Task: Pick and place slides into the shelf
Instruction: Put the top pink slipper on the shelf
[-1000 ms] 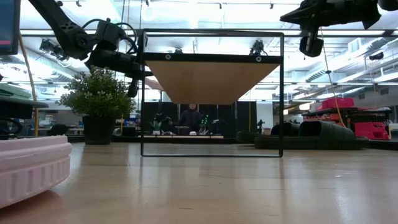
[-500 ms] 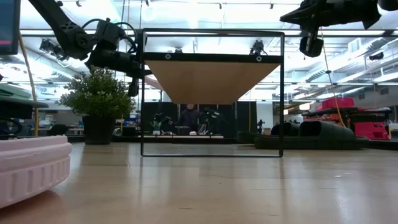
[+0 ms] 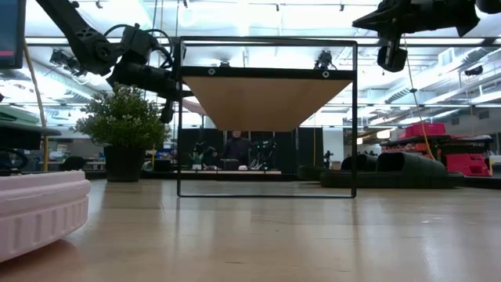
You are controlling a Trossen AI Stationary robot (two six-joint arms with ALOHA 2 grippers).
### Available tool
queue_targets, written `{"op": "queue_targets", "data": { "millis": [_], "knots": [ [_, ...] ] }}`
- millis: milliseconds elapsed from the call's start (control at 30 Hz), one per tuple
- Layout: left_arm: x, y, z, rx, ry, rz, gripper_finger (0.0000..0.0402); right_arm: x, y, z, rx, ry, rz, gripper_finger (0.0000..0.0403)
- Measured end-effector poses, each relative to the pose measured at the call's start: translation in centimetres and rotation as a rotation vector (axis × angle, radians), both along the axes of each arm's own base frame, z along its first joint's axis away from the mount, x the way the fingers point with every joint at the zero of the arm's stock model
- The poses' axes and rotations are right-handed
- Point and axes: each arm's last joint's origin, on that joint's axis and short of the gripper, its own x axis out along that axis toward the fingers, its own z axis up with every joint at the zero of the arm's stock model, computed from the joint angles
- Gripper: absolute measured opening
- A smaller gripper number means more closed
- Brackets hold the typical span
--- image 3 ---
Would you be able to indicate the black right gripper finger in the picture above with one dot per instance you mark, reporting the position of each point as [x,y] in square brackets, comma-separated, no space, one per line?
[375,21]

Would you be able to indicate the pink slide sandal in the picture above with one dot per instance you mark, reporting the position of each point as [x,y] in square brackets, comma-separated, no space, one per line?
[39,211]

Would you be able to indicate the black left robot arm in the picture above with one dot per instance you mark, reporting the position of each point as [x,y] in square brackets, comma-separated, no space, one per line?
[86,43]

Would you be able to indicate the background black robot arm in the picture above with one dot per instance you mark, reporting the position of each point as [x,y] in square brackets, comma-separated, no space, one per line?
[262,152]

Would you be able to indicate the black ceiling device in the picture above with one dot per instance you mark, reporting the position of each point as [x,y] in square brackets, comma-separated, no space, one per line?
[324,59]
[473,70]
[224,62]

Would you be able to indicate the green plant in black pot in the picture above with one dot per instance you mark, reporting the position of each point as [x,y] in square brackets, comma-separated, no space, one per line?
[123,117]

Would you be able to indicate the small background plant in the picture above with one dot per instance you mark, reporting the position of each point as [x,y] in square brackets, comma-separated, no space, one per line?
[195,158]

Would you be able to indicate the person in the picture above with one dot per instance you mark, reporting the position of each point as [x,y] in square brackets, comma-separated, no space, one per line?
[236,150]

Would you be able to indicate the overhead light bar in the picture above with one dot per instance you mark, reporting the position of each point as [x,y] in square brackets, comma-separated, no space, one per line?
[98,40]

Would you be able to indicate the light background table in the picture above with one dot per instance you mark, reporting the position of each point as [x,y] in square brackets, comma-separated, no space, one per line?
[231,172]

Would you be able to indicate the ceiling spotlight cluster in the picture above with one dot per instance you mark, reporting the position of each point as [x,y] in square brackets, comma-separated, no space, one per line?
[68,62]

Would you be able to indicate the red plastic bin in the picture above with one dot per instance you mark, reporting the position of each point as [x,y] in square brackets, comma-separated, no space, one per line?
[467,164]
[424,129]

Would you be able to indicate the black office chair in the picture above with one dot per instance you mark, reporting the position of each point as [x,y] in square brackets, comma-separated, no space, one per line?
[73,162]

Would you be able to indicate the black partition panel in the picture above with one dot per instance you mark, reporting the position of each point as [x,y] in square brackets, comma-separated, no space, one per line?
[305,149]

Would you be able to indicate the small black tripod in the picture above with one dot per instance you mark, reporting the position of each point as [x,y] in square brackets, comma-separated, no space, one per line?
[328,158]

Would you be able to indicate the dark monitor screen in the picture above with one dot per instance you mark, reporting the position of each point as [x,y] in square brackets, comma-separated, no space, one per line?
[11,31]

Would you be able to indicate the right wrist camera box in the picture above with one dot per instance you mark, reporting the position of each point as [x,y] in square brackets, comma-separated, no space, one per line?
[391,58]

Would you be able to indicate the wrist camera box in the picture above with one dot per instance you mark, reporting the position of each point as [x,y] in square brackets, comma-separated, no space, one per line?
[139,41]
[391,58]

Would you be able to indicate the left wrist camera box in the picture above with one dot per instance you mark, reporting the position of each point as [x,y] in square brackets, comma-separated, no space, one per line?
[139,41]

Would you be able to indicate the wooden shelf with black frame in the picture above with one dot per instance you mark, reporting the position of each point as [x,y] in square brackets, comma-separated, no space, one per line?
[266,102]

